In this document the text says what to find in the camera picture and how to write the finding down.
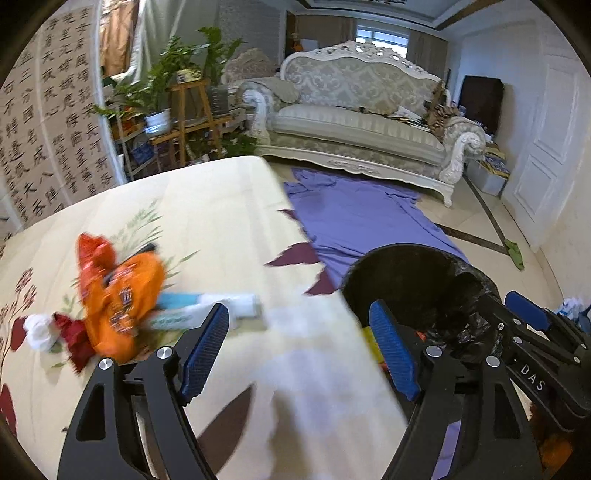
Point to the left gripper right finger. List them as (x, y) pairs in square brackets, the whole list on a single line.
[(495, 440)]

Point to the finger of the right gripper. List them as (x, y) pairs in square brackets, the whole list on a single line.
[(516, 332), (569, 327)]

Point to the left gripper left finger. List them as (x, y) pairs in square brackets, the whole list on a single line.
[(103, 440)]

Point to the dark red wrapper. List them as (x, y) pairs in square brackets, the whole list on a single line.
[(74, 334)]

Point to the orange snack bag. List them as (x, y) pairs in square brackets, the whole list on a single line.
[(115, 311)]

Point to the white toothpaste tube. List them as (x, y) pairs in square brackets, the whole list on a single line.
[(185, 311)]

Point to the white tissue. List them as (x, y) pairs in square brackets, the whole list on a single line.
[(41, 332)]

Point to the red plastic bag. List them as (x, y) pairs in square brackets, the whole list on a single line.
[(96, 258)]

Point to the yellow foam net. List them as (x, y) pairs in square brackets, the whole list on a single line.
[(373, 346)]

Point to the black lined trash bin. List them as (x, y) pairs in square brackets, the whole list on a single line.
[(433, 292)]

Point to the green rag on floor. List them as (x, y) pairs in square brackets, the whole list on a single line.
[(514, 252)]

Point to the storage box with items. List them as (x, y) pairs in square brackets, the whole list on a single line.
[(490, 172)]

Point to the white panel door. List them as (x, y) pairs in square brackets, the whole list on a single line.
[(539, 186)]

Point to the purple cloth on floor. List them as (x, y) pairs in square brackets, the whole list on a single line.
[(346, 218)]

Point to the metal shelf rack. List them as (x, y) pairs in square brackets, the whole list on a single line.
[(133, 147)]

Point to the ornate white sofa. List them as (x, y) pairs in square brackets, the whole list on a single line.
[(365, 110)]

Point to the calligraphy folding screen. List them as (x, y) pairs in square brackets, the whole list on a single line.
[(55, 149)]

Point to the wooden plant stand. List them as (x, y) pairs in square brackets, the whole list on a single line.
[(182, 126)]

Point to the potted plant white pot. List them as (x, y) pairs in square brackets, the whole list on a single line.
[(176, 65)]

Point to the tall green plant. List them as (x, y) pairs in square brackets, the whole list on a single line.
[(217, 53)]

